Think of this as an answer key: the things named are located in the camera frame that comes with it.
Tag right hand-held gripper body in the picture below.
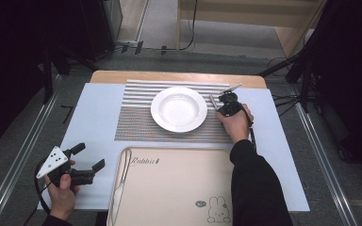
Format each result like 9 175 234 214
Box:
218 83 244 118

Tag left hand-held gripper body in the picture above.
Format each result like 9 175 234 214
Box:
36 145 95 189

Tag white round plate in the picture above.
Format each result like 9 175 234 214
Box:
150 86 208 134

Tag beige rabbit print tray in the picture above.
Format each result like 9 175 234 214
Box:
106 145 243 226

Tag person's right hand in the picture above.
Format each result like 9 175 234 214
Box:
216 104 255 145

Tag person's left hand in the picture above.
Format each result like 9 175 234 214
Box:
43 173 81 222

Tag pale blue table sheet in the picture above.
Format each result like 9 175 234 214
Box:
37 82 311 212

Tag striped woven placemat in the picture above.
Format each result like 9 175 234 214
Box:
114 79 238 145

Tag black metal stand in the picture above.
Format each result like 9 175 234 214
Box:
40 43 99 105

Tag black tripod stand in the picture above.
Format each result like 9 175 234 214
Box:
257 0 320 114

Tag light wooden shelf unit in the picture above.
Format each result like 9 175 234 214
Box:
176 0 328 59

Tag black curtain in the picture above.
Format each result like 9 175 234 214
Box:
0 0 86 153
307 0 362 181

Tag black cabinet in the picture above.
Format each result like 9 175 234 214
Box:
78 0 123 62

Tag metal floor rail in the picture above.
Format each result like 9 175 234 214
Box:
0 74 64 226
287 84 359 226

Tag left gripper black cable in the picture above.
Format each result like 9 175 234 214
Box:
27 159 54 225

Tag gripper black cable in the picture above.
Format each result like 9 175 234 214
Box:
27 159 54 225
243 105 258 153

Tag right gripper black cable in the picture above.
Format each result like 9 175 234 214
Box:
243 105 258 153

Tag black floor cables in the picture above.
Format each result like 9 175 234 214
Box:
267 56 307 118

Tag hanging black cable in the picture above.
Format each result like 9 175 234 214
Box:
178 0 199 52

